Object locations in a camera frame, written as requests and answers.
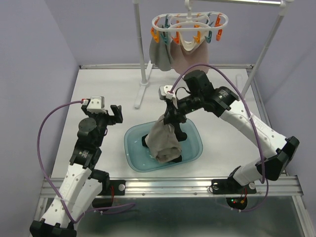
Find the black underwear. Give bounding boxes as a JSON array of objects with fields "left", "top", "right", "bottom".
[{"left": 142, "top": 121, "right": 187, "bottom": 163}]

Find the dark grey underwear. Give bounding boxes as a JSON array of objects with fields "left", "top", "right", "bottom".
[{"left": 149, "top": 37, "right": 173, "bottom": 72}]

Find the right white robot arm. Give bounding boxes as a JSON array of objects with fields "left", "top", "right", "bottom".
[{"left": 158, "top": 70, "right": 300, "bottom": 187}]

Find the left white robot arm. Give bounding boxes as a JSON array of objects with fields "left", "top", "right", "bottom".
[{"left": 30, "top": 99, "right": 123, "bottom": 237}]

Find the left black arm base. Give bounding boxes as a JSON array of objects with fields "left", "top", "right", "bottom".
[{"left": 92, "top": 179, "right": 126, "bottom": 208}]

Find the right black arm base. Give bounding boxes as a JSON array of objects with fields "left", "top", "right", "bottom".
[{"left": 208, "top": 178, "right": 257, "bottom": 210}]

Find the pink underwear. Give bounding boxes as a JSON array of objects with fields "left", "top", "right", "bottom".
[{"left": 170, "top": 41, "right": 209, "bottom": 74}]

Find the white clip hanger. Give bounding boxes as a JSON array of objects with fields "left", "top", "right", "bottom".
[{"left": 150, "top": 0, "right": 229, "bottom": 46}]

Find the teal plastic basin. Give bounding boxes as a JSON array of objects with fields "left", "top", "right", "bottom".
[{"left": 124, "top": 119, "right": 203, "bottom": 173}]

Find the white drying rack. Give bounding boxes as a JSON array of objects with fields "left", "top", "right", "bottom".
[{"left": 133, "top": 0, "right": 293, "bottom": 109}]

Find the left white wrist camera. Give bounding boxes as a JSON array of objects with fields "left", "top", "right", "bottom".
[{"left": 81, "top": 96, "right": 107, "bottom": 114}]

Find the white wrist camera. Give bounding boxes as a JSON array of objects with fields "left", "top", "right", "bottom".
[
  {"left": 81, "top": 96, "right": 107, "bottom": 114},
  {"left": 158, "top": 85, "right": 178, "bottom": 109}
]

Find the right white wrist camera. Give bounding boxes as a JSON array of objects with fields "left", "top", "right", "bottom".
[{"left": 158, "top": 85, "right": 178, "bottom": 109}]

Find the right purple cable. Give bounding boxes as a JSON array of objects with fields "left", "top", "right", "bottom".
[{"left": 170, "top": 63, "right": 270, "bottom": 213}]

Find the purple cable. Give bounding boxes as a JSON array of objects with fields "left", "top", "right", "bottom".
[
  {"left": 170, "top": 63, "right": 270, "bottom": 213},
  {"left": 37, "top": 99, "right": 136, "bottom": 223}
]

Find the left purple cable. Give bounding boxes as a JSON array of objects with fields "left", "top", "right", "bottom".
[{"left": 37, "top": 99, "right": 136, "bottom": 223}]

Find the aluminium mounting rail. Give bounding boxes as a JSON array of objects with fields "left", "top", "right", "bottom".
[{"left": 39, "top": 174, "right": 303, "bottom": 198}]

